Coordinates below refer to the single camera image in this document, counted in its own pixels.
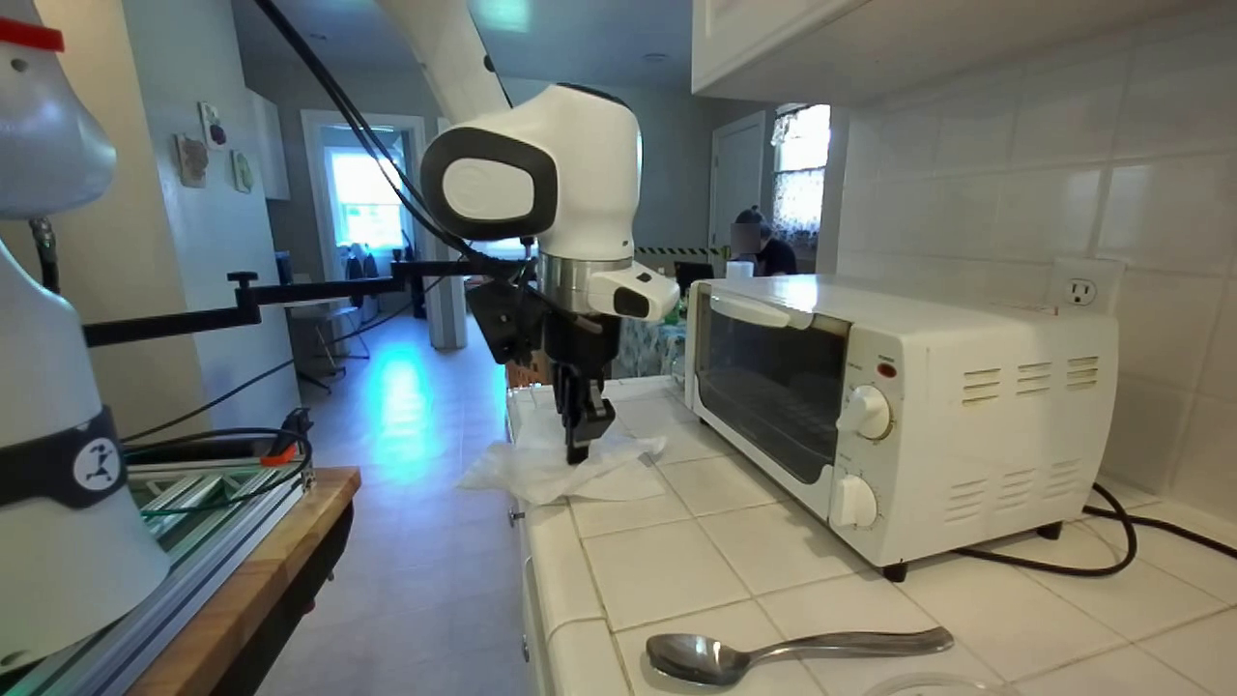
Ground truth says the upper white cabinet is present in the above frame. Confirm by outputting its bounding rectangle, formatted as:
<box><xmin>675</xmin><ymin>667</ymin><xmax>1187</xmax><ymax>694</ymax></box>
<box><xmin>693</xmin><ymin>0</ymin><xmax>1212</xmax><ymax>106</ymax></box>

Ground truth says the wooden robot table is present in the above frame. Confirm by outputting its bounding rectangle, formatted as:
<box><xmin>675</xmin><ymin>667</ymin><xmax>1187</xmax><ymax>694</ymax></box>
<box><xmin>124</xmin><ymin>467</ymin><xmax>365</xmax><ymax>696</ymax></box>

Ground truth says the white wall outlet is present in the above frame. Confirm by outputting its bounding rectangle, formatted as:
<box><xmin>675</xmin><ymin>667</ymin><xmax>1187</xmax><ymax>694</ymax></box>
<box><xmin>1046</xmin><ymin>261</ymin><xmax>1121</xmax><ymax>312</ymax></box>

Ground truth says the white toaster oven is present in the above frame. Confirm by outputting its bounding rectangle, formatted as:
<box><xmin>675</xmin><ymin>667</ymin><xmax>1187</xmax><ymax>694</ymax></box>
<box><xmin>684</xmin><ymin>275</ymin><xmax>1116</xmax><ymax>578</ymax></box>

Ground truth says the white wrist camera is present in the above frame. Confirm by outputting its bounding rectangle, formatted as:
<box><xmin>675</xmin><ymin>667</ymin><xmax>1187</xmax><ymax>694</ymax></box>
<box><xmin>575</xmin><ymin>263</ymin><xmax>680</xmax><ymax>320</ymax></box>

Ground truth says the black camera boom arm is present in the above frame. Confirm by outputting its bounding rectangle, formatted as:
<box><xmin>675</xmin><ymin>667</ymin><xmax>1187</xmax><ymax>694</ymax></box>
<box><xmin>84</xmin><ymin>261</ymin><xmax>531</xmax><ymax>350</ymax></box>

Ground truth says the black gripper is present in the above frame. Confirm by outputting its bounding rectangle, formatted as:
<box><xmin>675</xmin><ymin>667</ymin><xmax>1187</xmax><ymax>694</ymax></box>
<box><xmin>464</xmin><ymin>261</ymin><xmax>618</xmax><ymax>463</ymax></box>

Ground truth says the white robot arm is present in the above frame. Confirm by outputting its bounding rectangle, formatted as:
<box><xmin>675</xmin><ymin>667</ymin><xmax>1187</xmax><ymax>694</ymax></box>
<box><xmin>379</xmin><ymin>0</ymin><xmax>674</xmax><ymax>463</ymax></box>

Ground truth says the white paper towel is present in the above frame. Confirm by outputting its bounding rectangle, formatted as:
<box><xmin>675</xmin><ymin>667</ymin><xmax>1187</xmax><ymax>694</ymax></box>
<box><xmin>461</xmin><ymin>386</ymin><xmax>669</xmax><ymax>507</ymax></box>

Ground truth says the black toaster power cord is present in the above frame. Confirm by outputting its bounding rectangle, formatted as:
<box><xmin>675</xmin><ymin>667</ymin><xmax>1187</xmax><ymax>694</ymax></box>
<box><xmin>954</xmin><ymin>480</ymin><xmax>1237</xmax><ymax>579</ymax></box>

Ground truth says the metal spoon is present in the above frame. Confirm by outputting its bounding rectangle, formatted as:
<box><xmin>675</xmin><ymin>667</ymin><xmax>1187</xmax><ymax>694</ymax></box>
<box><xmin>644</xmin><ymin>625</ymin><xmax>954</xmax><ymax>690</ymax></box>

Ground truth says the floral cloth table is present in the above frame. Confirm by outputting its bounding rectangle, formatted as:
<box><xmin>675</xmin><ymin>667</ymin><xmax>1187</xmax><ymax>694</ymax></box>
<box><xmin>609</xmin><ymin>320</ymin><xmax>684</xmax><ymax>379</ymax></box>

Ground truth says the seated person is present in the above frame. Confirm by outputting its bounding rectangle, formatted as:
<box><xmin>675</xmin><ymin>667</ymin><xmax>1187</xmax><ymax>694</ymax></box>
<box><xmin>729</xmin><ymin>208</ymin><xmax>796</xmax><ymax>275</ymax></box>

